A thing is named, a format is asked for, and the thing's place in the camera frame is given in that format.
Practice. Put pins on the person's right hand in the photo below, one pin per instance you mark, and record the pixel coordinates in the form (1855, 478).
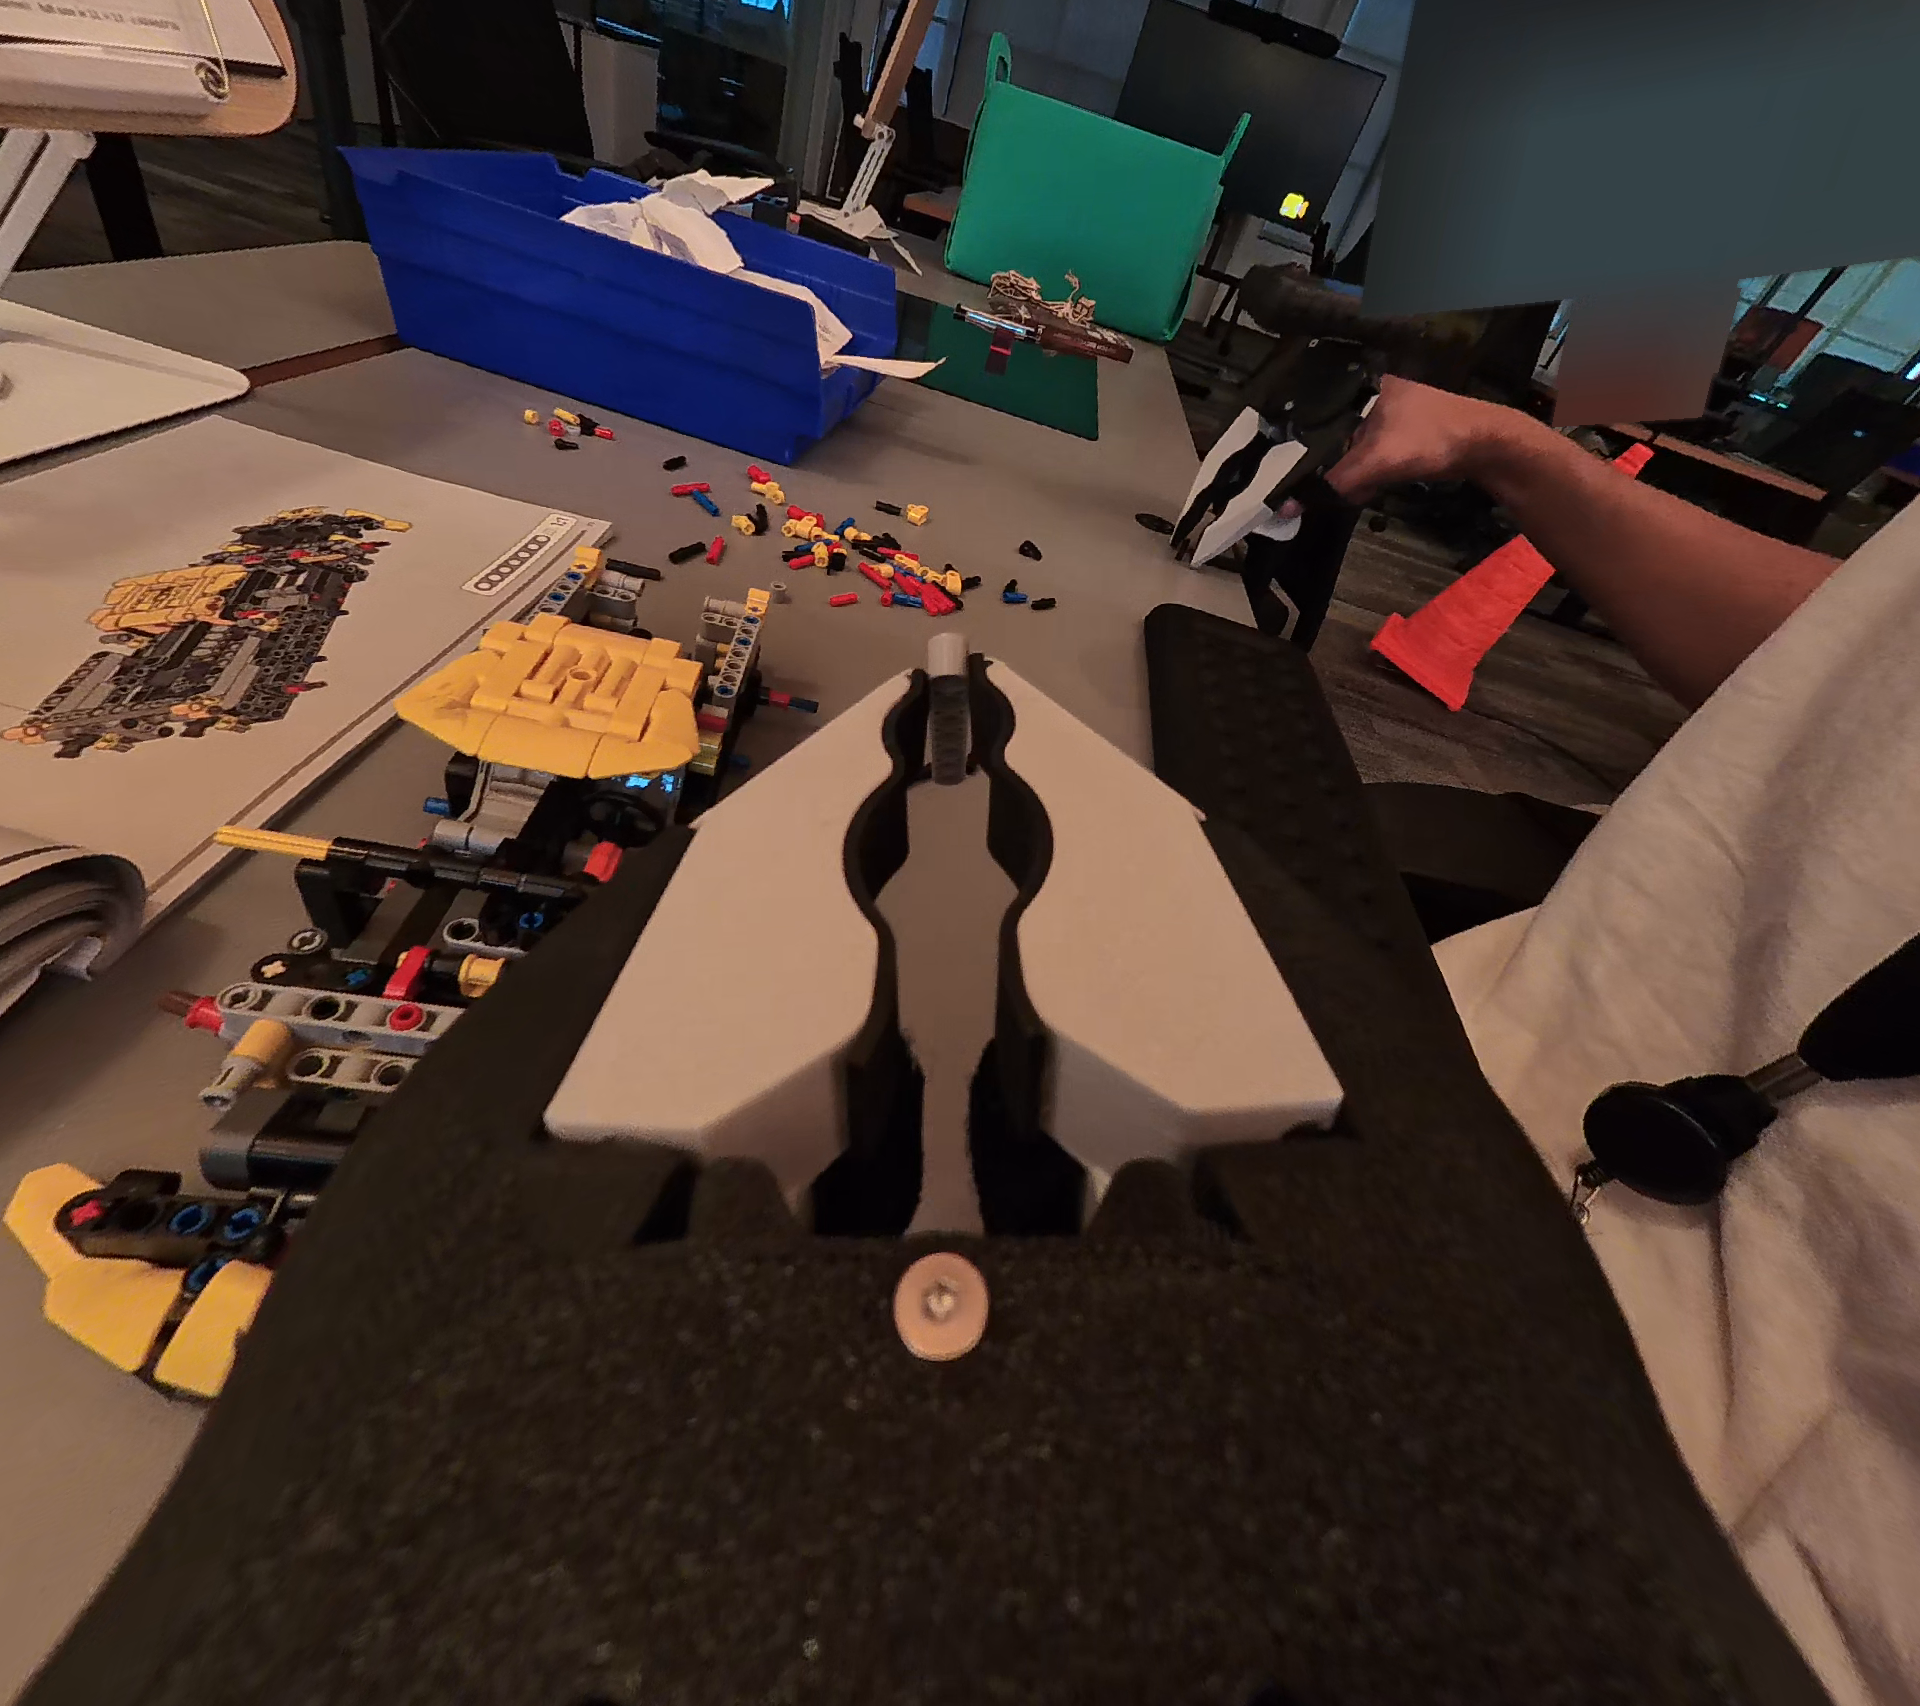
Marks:
(1410, 437)

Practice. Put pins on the small cluster of coloured pins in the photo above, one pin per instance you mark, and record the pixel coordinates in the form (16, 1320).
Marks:
(562, 424)

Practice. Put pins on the orange traffic cone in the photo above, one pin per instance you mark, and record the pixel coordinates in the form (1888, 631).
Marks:
(1461, 628)

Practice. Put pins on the desk lamp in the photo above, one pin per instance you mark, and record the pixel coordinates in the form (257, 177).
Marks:
(898, 40)

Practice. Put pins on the instruction sheet on stand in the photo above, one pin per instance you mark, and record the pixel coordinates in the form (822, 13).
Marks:
(103, 386)

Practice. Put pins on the brown toy model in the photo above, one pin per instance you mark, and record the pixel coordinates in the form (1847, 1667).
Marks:
(1052, 320)

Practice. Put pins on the grey desk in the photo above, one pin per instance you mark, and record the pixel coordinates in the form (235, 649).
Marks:
(420, 432)

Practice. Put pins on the black dimpled armrest pad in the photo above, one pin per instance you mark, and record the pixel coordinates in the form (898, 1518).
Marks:
(1261, 717)

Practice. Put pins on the partly built toy car model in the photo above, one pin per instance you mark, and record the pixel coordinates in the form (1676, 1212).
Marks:
(555, 701)

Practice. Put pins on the crumpled white paper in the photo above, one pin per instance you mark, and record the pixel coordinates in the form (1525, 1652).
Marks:
(674, 213)

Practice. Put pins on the large scatter of coloured pins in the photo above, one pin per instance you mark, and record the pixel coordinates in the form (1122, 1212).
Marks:
(898, 573)

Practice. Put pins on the open instruction booklet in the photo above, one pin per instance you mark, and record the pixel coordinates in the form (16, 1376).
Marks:
(450, 506)

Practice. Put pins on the black television screen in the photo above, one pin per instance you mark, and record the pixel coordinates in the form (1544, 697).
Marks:
(1245, 115)

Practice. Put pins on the green plastic bin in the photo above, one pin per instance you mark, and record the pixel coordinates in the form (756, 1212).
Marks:
(1080, 204)

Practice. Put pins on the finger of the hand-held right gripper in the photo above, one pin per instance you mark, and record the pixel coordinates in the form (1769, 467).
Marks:
(1273, 503)
(1222, 468)

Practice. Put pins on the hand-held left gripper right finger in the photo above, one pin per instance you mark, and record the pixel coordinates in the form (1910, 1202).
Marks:
(1154, 971)

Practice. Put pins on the black badge reel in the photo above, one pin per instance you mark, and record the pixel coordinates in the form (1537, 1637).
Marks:
(1657, 1135)

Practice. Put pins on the blue plastic bin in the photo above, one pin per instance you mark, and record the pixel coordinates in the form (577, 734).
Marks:
(570, 310)

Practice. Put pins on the person's right forearm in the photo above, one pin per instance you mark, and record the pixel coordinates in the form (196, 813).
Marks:
(1651, 567)

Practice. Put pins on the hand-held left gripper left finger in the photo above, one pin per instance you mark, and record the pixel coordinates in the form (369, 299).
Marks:
(749, 971)

